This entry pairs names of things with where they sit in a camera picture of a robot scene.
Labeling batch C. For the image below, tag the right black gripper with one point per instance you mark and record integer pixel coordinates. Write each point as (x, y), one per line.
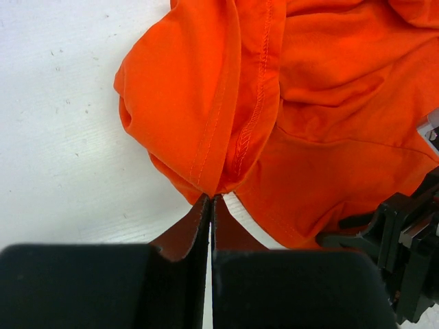
(401, 237)

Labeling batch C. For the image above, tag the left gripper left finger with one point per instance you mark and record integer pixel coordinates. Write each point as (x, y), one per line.
(159, 284)

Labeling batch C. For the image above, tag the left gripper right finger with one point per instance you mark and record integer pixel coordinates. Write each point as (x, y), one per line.
(257, 287)

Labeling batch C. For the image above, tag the orange t shirt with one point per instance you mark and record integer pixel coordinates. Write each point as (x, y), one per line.
(306, 110)

